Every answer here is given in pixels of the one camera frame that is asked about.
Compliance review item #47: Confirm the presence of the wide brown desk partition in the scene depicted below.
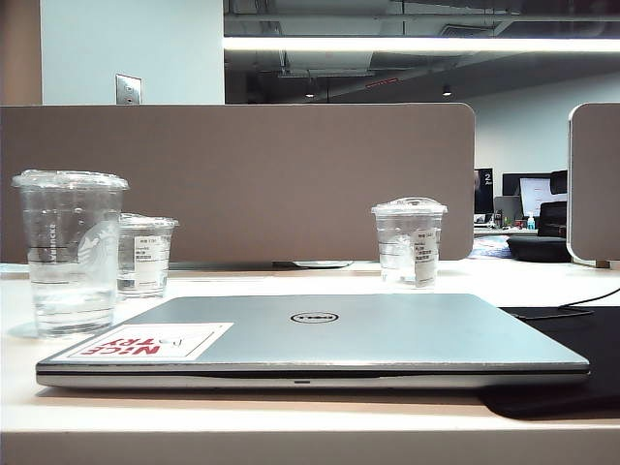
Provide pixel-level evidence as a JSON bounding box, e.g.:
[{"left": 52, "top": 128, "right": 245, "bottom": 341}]
[{"left": 0, "top": 102, "right": 477, "bottom": 265}]

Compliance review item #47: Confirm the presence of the narrow brown white-edged partition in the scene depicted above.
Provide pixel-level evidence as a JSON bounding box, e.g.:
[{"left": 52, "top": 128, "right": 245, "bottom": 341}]
[{"left": 566, "top": 102, "right": 620, "bottom": 269}]

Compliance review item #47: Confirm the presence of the red white Nice Try sticker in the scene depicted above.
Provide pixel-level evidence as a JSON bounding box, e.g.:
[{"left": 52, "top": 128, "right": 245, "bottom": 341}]
[{"left": 66, "top": 323, "right": 235, "bottom": 362}]

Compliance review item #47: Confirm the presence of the metal wall switch plate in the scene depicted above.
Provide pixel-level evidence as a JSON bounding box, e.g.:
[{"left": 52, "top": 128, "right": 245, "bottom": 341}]
[{"left": 114, "top": 73, "right": 143, "bottom": 106}]

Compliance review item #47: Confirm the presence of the small clear cup wavy lid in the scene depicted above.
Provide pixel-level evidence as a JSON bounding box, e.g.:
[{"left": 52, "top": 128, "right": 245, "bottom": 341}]
[{"left": 116, "top": 211, "right": 180, "bottom": 300}]

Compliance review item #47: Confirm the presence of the black cable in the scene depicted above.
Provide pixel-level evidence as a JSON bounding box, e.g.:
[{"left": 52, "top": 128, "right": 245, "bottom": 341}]
[{"left": 558, "top": 286, "right": 620, "bottom": 308}]

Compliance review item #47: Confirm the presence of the dark monitor with number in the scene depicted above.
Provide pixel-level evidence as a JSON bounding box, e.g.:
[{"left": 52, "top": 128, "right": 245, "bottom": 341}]
[{"left": 474, "top": 168, "right": 495, "bottom": 216}]

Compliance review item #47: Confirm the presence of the lit white computer monitor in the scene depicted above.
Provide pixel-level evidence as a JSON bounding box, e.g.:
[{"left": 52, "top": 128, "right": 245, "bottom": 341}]
[{"left": 502, "top": 172, "right": 554, "bottom": 209}]

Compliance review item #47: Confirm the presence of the small clear cup domed lid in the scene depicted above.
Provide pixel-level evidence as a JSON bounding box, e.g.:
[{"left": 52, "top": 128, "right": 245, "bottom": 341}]
[{"left": 370, "top": 197, "right": 449, "bottom": 289}]

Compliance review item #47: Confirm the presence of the silver Dell laptop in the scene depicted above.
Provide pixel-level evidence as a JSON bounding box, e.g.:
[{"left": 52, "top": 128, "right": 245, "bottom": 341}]
[{"left": 34, "top": 293, "right": 592, "bottom": 390}]

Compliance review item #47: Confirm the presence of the long ceiling light strip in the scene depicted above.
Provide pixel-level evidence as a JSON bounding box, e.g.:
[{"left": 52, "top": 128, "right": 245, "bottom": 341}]
[{"left": 223, "top": 36, "right": 620, "bottom": 53}]

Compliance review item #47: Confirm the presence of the black round cushion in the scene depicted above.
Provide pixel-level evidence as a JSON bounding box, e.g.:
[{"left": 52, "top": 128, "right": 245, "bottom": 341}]
[{"left": 505, "top": 234, "right": 573, "bottom": 264}]

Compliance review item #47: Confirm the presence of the black office chair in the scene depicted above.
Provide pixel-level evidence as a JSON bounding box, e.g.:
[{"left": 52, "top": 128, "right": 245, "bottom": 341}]
[{"left": 538, "top": 169, "right": 570, "bottom": 238}]

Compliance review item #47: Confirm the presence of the black mouse pad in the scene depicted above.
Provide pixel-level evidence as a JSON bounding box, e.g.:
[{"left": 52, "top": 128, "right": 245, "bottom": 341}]
[{"left": 477, "top": 305, "right": 620, "bottom": 420}]

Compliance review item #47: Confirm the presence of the tall clear Starbucks logo cup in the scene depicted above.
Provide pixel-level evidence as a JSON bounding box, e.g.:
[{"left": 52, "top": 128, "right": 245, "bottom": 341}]
[{"left": 11, "top": 169, "right": 131, "bottom": 339}]

